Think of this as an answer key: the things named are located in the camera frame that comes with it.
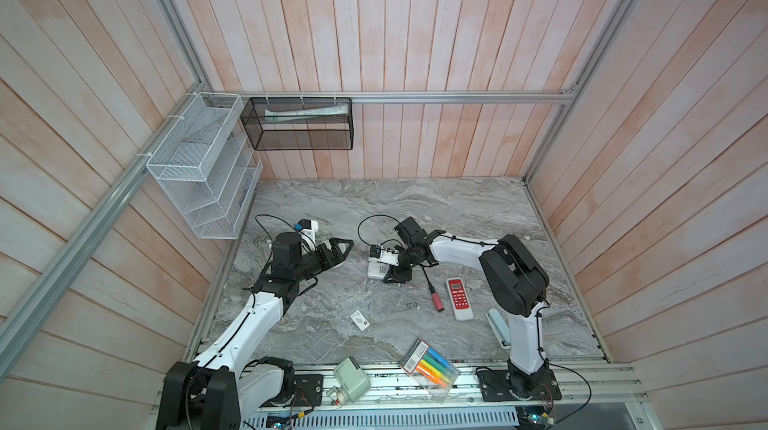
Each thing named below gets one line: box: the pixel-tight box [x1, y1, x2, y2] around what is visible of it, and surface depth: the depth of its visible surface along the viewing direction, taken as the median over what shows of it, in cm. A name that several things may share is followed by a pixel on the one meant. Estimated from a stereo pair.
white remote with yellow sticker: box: [367, 260, 390, 279], surface depth 94 cm
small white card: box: [350, 309, 370, 332], surface depth 85 cm
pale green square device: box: [333, 356, 371, 403], surface depth 73 cm
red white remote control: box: [446, 277, 474, 321], surface depth 89 cm
